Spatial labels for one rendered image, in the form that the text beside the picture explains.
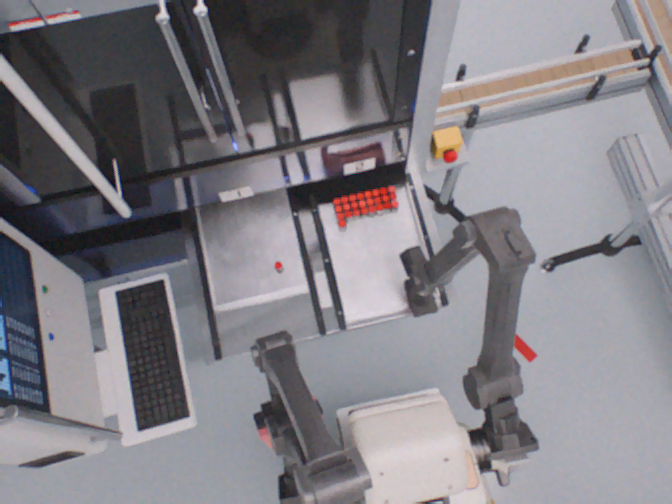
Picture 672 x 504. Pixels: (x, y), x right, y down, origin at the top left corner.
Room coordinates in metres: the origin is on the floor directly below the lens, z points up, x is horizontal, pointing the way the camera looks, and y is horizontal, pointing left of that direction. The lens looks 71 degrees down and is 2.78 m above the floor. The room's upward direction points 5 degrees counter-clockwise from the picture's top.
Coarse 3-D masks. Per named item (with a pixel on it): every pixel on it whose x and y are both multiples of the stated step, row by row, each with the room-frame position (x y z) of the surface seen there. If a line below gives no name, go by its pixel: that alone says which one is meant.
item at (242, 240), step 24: (264, 192) 0.83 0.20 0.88; (216, 216) 0.77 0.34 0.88; (240, 216) 0.76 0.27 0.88; (264, 216) 0.75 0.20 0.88; (288, 216) 0.75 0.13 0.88; (216, 240) 0.69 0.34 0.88; (240, 240) 0.69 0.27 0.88; (264, 240) 0.68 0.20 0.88; (288, 240) 0.67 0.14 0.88; (216, 264) 0.62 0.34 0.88; (240, 264) 0.62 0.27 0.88; (264, 264) 0.61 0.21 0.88; (288, 264) 0.60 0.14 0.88; (216, 288) 0.55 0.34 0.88; (240, 288) 0.55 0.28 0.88; (264, 288) 0.54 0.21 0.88; (288, 288) 0.52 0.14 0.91
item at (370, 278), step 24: (408, 192) 0.78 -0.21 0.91; (384, 216) 0.72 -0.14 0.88; (408, 216) 0.71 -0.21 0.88; (336, 240) 0.66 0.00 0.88; (360, 240) 0.66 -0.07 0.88; (384, 240) 0.65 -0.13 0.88; (408, 240) 0.64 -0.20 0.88; (336, 264) 0.59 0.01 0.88; (360, 264) 0.58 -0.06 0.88; (384, 264) 0.58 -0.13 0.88; (360, 288) 0.52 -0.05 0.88; (384, 288) 0.51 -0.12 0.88; (360, 312) 0.44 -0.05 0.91
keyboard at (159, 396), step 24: (144, 288) 0.59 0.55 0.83; (120, 312) 0.53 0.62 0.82; (144, 312) 0.52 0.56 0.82; (168, 312) 0.51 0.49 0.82; (144, 336) 0.45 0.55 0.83; (168, 336) 0.44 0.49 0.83; (144, 360) 0.38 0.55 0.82; (168, 360) 0.38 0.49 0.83; (144, 384) 0.32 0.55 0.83; (168, 384) 0.31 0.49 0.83; (144, 408) 0.26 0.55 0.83; (168, 408) 0.25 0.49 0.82
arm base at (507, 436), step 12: (516, 408) 0.14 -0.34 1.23; (492, 420) 0.11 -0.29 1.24; (504, 420) 0.11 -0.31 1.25; (516, 420) 0.11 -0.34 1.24; (492, 432) 0.09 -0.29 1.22; (504, 432) 0.09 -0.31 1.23; (516, 432) 0.09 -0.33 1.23; (528, 432) 0.09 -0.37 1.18; (492, 444) 0.07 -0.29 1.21; (504, 444) 0.07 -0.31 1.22; (516, 444) 0.07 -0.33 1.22; (528, 444) 0.06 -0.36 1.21; (492, 456) 0.05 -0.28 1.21; (504, 456) 0.04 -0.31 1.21
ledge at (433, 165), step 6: (462, 144) 0.92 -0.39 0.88; (462, 150) 0.91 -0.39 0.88; (432, 156) 0.89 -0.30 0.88; (462, 156) 0.89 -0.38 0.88; (426, 162) 0.88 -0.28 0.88; (432, 162) 0.88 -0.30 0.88; (438, 162) 0.87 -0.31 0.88; (444, 162) 0.87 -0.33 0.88; (456, 162) 0.87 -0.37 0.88; (462, 162) 0.87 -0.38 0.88; (468, 162) 0.87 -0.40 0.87; (426, 168) 0.86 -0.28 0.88; (432, 168) 0.86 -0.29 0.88; (438, 168) 0.86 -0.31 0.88; (444, 168) 0.86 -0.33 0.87
